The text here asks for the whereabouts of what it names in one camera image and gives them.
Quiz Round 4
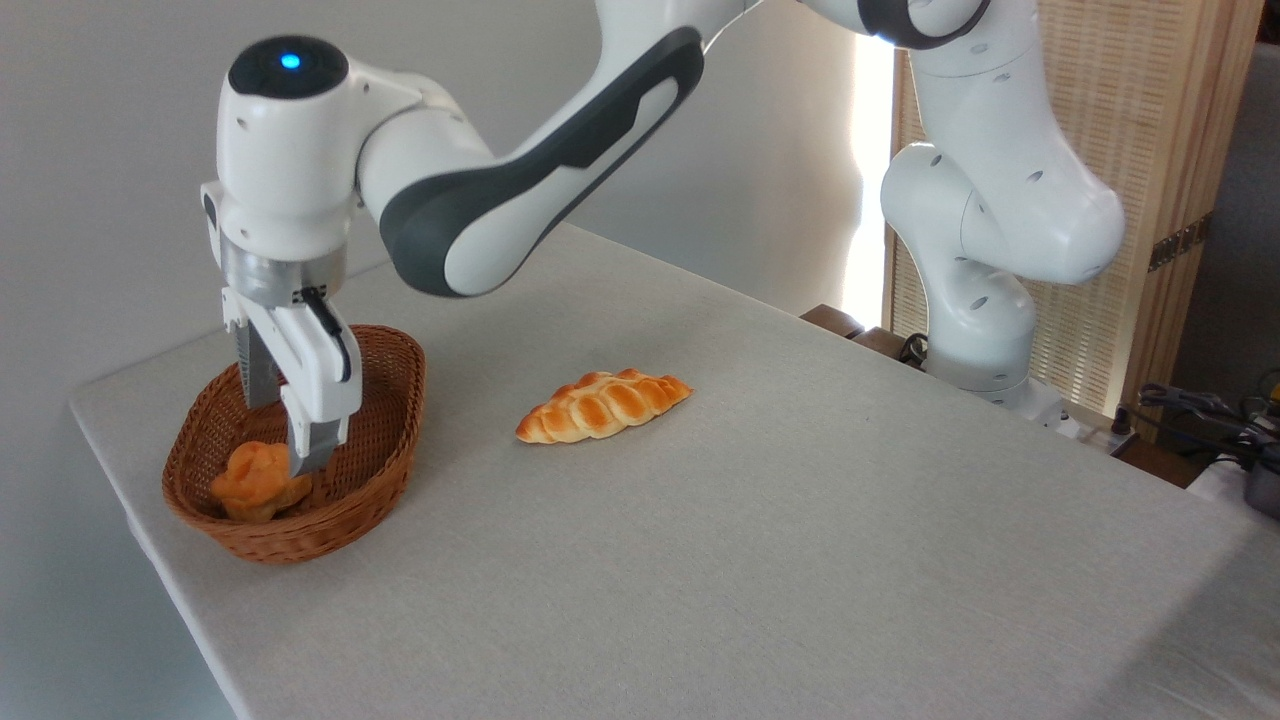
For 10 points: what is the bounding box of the round orange bread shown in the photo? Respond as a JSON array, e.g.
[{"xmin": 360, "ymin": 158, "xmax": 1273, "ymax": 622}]
[{"xmin": 208, "ymin": 440, "xmax": 315, "ymax": 525}]

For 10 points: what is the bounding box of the brown wicker basket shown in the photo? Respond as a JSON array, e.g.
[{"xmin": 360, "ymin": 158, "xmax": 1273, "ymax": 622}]
[{"xmin": 162, "ymin": 324, "xmax": 429, "ymax": 567}]

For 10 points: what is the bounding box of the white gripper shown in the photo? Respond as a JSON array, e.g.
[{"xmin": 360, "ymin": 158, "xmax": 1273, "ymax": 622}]
[{"xmin": 221, "ymin": 285, "xmax": 364, "ymax": 479}]

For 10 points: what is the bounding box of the long braided bread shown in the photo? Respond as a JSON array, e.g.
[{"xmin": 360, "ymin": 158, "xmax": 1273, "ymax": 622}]
[{"xmin": 514, "ymin": 367, "xmax": 695, "ymax": 446}]

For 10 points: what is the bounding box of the black cable bundle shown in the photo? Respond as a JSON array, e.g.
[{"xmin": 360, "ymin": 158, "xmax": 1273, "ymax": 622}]
[{"xmin": 1112, "ymin": 380, "xmax": 1280, "ymax": 466}]

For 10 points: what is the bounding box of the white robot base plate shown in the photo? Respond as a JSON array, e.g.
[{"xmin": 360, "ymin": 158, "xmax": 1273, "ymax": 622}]
[{"xmin": 985, "ymin": 378, "xmax": 1087, "ymax": 441}]

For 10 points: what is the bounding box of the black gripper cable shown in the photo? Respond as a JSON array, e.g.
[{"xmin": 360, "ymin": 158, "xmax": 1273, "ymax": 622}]
[{"xmin": 297, "ymin": 286, "xmax": 354, "ymax": 385}]

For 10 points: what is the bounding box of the metal screen hinge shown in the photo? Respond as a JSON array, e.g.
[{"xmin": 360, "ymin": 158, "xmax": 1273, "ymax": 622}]
[{"xmin": 1147, "ymin": 211, "xmax": 1214, "ymax": 273}]

